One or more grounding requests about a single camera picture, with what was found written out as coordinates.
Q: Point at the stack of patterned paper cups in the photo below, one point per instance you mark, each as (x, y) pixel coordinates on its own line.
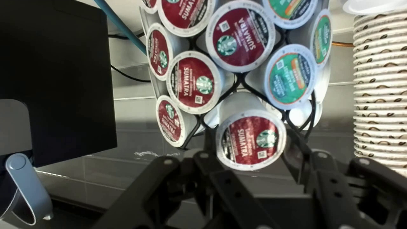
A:
(381, 85)

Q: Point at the red lid coffee capsule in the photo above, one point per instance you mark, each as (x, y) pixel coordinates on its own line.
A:
(184, 15)
(193, 83)
(160, 53)
(171, 121)
(240, 37)
(250, 142)

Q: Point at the stack of white lids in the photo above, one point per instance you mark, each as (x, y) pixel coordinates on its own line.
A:
(372, 6)

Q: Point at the green lid coffee capsule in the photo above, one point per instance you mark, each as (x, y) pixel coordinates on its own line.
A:
(322, 39)
(292, 78)
(290, 11)

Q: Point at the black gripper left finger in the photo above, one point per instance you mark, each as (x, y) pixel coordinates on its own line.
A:
(178, 199)

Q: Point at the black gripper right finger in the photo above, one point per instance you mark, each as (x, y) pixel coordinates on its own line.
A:
(369, 199)

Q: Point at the black Keurig coffee machine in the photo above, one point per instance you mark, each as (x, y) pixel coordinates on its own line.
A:
(54, 77)

